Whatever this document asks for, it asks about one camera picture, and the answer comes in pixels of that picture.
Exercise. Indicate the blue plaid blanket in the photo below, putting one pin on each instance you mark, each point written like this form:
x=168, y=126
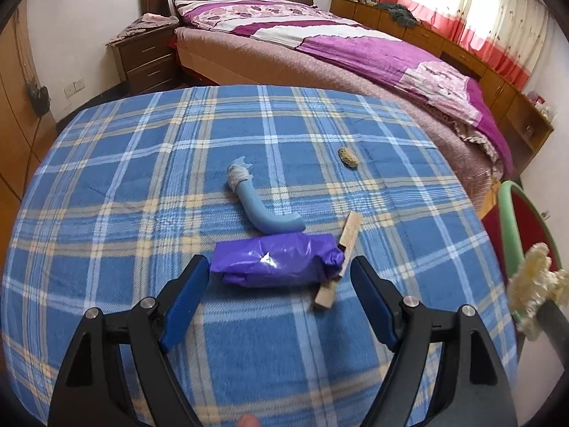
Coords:
x=133, y=187

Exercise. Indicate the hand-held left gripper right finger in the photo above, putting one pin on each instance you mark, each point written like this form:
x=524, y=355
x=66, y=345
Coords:
x=375, y=302

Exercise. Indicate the dark wooden nightstand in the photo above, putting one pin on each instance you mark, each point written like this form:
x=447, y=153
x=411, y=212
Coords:
x=146, y=62

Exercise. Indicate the wooden stick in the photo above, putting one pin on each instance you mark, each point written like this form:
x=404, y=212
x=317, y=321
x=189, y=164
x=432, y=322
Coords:
x=351, y=231

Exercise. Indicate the person's left hand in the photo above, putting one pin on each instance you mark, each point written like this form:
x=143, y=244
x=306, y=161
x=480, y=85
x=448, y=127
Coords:
x=248, y=421

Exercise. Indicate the white and red curtain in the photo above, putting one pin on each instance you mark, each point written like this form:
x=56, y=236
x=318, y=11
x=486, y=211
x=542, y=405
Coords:
x=466, y=9

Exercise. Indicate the grey clothes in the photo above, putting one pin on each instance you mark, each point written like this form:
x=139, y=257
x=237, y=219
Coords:
x=400, y=12

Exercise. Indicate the low wooden cabinet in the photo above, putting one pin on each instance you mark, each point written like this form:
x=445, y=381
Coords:
x=502, y=93

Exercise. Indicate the pink patterned cloth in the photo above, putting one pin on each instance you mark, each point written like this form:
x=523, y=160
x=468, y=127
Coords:
x=142, y=24

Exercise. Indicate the red bin with green rim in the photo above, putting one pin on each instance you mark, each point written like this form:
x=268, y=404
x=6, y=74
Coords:
x=506, y=231

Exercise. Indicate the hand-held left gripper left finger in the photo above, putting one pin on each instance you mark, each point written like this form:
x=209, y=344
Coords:
x=184, y=302

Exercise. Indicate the bed with purple bedding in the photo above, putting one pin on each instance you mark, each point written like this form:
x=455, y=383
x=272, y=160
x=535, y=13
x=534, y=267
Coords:
x=266, y=62

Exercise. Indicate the white wall outlet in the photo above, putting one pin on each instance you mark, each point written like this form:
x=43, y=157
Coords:
x=73, y=88

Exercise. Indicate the purple floral quilt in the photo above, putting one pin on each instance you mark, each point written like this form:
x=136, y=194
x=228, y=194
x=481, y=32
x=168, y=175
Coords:
x=355, y=49

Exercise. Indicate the purple plastic bag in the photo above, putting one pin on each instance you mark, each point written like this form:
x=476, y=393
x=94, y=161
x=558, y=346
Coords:
x=275, y=260

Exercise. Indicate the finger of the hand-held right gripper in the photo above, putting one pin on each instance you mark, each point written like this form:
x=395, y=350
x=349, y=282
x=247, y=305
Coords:
x=553, y=324

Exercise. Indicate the peanut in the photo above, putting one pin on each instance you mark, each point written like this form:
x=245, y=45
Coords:
x=349, y=156

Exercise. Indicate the light wooden wardrobe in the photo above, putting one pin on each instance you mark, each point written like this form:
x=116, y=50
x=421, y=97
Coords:
x=13, y=98

